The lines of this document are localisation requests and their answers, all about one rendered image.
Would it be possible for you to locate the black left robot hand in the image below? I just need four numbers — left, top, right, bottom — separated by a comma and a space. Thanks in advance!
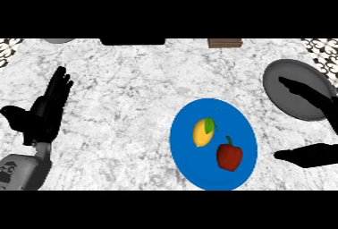
0, 65, 75, 147

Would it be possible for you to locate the red bell pepper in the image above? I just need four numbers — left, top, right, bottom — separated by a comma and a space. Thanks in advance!
215, 135, 243, 173

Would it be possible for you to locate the yellow lemon with green leaf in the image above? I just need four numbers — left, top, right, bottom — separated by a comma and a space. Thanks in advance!
191, 116, 218, 148

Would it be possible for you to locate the grey pan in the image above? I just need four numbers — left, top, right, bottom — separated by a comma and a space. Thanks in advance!
261, 58, 338, 122

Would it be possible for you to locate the grey round dish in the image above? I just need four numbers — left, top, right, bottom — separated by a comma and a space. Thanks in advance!
41, 38, 76, 45

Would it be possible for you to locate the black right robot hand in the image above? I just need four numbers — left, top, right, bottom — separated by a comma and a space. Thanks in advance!
273, 76, 338, 170

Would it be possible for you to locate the blue plate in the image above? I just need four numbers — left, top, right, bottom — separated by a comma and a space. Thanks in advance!
168, 98, 258, 191

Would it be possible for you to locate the brown wooden box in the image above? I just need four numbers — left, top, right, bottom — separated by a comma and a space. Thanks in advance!
206, 38, 243, 49

